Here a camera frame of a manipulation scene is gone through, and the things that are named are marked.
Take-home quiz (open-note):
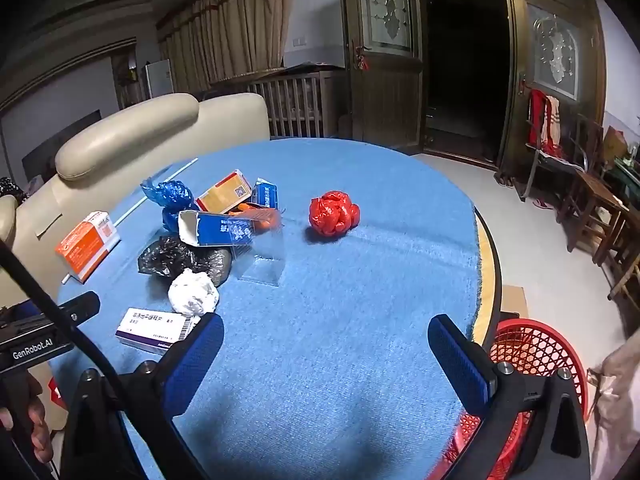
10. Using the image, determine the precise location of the orange wrapper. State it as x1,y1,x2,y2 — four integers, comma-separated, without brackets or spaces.
230,202,282,233

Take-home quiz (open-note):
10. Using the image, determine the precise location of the flat cardboard box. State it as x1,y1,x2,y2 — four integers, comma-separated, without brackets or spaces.
500,285,530,318

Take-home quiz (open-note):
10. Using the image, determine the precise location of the dark floral cloth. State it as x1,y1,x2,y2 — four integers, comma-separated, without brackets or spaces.
0,176,28,206

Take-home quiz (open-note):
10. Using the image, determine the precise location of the cream leather sofa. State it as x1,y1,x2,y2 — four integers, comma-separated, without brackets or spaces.
0,92,271,431

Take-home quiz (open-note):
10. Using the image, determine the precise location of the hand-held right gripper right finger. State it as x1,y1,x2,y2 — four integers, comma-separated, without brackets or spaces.
428,313,592,480

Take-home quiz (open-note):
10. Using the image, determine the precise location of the white crumpled paper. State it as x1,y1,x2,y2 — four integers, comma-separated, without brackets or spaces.
167,268,221,317

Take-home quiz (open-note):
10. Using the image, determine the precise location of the clear plastic container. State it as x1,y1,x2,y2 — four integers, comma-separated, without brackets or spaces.
239,220,287,287

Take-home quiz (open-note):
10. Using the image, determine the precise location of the person's left hand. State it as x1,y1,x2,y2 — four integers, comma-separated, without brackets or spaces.
19,373,54,464

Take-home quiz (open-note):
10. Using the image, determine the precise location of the white air conditioner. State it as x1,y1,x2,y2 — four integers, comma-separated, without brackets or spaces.
145,59,173,98

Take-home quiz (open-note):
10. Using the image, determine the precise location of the red plastic basket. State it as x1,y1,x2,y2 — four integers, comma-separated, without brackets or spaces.
430,317,590,480

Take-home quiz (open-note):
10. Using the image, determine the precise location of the metal chair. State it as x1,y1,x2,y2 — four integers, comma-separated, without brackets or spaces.
515,87,606,201

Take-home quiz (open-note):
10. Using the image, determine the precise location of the black plastic bag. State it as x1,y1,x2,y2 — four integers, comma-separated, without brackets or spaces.
138,235,233,283

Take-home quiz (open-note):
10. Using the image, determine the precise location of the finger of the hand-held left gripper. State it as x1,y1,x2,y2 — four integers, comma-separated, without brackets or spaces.
35,291,101,330

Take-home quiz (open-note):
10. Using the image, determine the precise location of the round wooden table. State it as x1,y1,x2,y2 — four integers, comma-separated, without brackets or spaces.
465,205,504,356

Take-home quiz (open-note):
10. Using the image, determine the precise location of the person's pink clothing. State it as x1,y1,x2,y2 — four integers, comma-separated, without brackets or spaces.
586,327,640,480

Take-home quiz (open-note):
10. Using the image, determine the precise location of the red plastic bag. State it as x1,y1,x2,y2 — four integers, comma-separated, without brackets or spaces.
308,190,362,237

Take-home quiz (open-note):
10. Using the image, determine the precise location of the orange white medicine box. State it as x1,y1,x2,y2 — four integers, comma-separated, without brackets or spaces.
54,211,122,285

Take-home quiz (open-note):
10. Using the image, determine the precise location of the wooden glass door leaf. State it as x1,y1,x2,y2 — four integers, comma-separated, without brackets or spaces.
502,0,606,176
340,0,426,153

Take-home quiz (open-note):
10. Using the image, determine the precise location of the small blue box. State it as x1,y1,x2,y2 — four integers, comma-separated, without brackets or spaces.
251,178,279,211

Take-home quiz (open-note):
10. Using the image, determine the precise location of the white thin stick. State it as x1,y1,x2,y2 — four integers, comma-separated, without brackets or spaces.
62,157,199,285

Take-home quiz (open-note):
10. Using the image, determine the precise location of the small cardboard box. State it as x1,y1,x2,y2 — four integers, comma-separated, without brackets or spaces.
602,127,628,161

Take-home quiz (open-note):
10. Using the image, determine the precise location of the dark wooden stool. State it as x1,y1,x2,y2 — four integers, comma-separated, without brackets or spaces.
557,167,631,266

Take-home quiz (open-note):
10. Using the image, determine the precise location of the purple white box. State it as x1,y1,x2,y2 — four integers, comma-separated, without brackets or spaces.
114,307,201,357

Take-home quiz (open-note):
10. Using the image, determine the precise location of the yellow orange medicine box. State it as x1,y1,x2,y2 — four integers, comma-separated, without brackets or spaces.
195,169,253,215

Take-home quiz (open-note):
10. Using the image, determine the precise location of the black wall television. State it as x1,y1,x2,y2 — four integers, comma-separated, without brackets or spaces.
22,109,103,183

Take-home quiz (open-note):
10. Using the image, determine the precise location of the blue plastic bag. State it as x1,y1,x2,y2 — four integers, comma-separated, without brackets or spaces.
140,178,201,233

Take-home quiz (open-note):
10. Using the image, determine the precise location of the wooden chair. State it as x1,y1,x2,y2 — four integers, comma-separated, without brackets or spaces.
570,112,608,176

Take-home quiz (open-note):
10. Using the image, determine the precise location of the beige striped curtain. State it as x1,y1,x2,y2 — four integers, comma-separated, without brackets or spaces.
157,0,296,96

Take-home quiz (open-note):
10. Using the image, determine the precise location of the beige striped cloth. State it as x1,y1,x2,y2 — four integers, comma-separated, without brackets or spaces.
544,95,562,148

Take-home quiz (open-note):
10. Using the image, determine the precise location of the long blue white box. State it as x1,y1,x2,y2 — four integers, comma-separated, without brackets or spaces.
178,210,261,248

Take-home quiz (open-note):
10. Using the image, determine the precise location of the red scarf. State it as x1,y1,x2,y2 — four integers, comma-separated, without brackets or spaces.
529,89,551,157

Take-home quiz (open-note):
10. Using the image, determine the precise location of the wooden crib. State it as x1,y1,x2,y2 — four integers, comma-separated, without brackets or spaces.
212,67,346,139

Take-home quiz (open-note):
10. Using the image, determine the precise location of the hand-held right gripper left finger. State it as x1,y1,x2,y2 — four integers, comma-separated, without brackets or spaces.
60,313,225,480

